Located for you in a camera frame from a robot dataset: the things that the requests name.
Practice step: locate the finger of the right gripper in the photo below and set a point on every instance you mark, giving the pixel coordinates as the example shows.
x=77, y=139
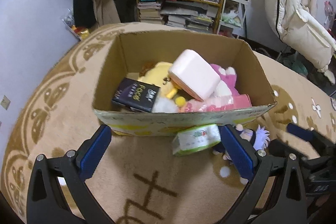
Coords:
x=304, y=134

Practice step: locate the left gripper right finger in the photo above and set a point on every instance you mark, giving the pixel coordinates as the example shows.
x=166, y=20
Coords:
x=274, y=193

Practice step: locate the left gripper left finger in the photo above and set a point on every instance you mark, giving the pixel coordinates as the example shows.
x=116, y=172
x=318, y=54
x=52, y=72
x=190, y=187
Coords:
x=46, y=202

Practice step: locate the pink packaged soft item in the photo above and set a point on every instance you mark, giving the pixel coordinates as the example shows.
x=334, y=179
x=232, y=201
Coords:
x=214, y=104

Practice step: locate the pink swiss roll plush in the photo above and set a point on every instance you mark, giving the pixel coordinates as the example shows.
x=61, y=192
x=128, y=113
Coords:
x=194, y=75

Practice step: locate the black tissue pack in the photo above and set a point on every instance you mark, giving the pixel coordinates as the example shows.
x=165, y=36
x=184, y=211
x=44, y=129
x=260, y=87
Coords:
x=136, y=95

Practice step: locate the white fluffy pompom plush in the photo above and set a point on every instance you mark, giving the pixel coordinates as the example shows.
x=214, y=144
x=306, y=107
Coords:
x=166, y=105

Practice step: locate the yellow dog plush toy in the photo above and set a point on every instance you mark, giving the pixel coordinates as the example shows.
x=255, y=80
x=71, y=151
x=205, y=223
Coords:
x=158, y=74

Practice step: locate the pink white plush toy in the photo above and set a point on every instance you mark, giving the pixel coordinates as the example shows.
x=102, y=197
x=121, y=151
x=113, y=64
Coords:
x=228, y=78

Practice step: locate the purple haired doll plush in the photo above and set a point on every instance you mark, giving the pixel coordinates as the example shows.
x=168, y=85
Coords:
x=259, y=139

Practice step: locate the beige patterned plush rug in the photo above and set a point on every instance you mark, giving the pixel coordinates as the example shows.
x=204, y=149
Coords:
x=139, y=180

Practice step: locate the cream hanging coat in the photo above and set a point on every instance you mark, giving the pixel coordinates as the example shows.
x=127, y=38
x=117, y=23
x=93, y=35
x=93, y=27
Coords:
x=293, y=21

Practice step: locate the green tissue pack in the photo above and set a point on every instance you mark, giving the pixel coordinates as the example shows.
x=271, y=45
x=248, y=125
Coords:
x=195, y=139

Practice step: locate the white small rack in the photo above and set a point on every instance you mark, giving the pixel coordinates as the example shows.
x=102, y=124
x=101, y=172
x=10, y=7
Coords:
x=233, y=15

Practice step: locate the cardboard storage box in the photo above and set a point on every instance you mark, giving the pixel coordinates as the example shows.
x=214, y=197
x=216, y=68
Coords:
x=129, y=52

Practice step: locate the stack of books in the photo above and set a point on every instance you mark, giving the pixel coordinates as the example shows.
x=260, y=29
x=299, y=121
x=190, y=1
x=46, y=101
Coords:
x=150, y=12

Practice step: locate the white wall socket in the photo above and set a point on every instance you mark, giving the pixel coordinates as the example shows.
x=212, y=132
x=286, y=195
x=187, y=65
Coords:
x=5, y=102

